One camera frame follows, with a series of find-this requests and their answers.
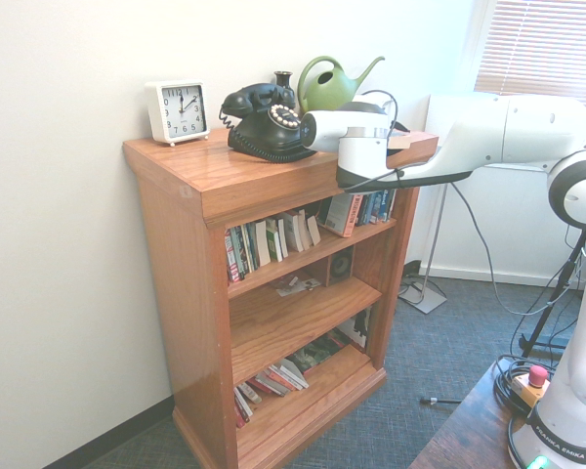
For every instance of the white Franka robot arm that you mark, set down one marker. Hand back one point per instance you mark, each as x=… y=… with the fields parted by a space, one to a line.
x=532 y=132

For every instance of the white paperback book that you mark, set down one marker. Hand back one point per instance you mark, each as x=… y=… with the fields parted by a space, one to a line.
x=293 y=232
x=283 y=239
x=263 y=243

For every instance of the cream paperback book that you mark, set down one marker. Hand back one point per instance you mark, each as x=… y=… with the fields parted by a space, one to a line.
x=304 y=229
x=314 y=230

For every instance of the green paperback book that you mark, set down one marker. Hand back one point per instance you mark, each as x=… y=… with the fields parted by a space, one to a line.
x=273 y=242

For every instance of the teal spine book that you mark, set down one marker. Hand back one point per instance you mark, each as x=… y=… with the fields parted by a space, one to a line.
x=249 y=246

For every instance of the loose paper cards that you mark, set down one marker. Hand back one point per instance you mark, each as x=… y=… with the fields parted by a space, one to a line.
x=293 y=288

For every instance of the dark green book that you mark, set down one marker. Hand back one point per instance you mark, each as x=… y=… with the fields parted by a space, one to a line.
x=239 y=251

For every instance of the small wooden speaker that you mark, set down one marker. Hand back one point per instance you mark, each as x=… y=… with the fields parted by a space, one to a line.
x=342 y=266

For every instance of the orange business book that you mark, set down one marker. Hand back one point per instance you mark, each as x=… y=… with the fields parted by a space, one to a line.
x=354 y=215

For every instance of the red and white book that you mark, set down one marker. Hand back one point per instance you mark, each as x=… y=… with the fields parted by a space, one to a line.
x=231 y=259

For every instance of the black paperback book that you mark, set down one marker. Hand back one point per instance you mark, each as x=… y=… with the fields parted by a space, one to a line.
x=362 y=210

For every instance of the dark blue paperback book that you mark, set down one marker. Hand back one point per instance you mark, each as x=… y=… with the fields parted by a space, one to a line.
x=373 y=207

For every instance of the blue travel guide book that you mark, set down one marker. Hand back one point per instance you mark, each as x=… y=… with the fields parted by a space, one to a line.
x=387 y=205

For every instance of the black rotary phone body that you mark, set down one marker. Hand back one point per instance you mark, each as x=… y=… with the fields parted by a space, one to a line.
x=259 y=137

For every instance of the black and white picture book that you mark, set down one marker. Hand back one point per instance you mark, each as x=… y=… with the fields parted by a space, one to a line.
x=359 y=332

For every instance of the dark fantasy hardcover book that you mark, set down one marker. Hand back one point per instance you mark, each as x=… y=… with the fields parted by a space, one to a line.
x=317 y=352

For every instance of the wooden bookshelf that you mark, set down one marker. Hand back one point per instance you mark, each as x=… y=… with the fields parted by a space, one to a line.
x=176 y=293

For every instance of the white book with red mark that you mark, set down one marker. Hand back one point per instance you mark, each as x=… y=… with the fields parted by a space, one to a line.
x=295 y=371

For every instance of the black rotary telephone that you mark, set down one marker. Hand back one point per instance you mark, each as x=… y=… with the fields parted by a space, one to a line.
x=223 y=117

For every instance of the green plastic watering can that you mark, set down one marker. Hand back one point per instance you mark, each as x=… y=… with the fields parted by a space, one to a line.
x=322 y=95

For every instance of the thin white book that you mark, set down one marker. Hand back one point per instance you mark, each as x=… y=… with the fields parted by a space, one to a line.
x=288 y=377

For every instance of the metal floor stand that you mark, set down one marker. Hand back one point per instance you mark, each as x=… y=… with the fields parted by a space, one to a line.
x=422 y=300

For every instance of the black phone handset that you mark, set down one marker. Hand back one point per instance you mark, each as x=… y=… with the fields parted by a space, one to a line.
x=254 y=95

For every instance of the orange thin book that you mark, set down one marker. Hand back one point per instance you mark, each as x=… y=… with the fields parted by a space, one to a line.
x=276 y=381

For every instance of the black ceramic vase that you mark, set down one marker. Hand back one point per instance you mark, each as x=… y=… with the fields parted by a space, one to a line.
x=283 y=80

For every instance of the white square alarm clock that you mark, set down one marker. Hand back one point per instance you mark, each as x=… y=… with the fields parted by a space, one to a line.
x=180 y=110

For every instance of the white panel board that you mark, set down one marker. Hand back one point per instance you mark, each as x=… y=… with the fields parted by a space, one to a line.
x=444 y=115

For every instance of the black marker pen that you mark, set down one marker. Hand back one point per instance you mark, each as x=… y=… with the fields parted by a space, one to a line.
x=430 y=401

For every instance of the red emergency stop button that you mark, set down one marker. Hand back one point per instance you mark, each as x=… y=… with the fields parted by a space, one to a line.
x=537 y=376

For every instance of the window blinds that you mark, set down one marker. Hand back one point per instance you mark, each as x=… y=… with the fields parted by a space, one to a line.
x=542 y=49

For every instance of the black camera tripod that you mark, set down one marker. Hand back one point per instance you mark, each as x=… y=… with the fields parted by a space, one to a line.
x=582 y=254

